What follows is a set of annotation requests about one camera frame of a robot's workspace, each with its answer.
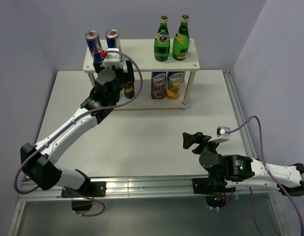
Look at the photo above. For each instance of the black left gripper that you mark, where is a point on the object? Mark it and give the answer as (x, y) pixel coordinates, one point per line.
(129, 75)

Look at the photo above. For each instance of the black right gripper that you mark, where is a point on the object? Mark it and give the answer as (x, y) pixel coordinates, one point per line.
(197, 137)

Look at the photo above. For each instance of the black can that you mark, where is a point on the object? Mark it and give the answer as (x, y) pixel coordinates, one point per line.
(128, 88)

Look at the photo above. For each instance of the blue silver can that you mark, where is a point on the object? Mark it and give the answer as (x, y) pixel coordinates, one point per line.
(113, 39)
(94, 45)

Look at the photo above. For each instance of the green glass bottle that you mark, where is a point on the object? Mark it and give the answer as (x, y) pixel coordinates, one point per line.
(162, 41)
(181, 40)

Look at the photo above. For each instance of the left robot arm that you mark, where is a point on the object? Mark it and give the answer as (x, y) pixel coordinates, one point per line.
(38, 161)

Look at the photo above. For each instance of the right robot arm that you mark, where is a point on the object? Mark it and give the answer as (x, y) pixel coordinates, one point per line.
(231, 173)

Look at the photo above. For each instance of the white two-tier shelf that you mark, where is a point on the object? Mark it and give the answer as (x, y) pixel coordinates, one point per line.
(141, 51)

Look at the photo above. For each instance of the purple grape juice carton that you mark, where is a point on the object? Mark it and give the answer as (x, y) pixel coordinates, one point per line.
(158, 83)

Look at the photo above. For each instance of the yellow pineapple juice carton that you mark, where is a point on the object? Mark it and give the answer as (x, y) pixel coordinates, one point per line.
(174, 83)

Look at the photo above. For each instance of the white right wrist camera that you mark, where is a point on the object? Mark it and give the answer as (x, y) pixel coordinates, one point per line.
(222, 135)

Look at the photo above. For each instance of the aluminium front rail frame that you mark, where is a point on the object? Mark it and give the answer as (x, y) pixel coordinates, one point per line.
(125, 188)

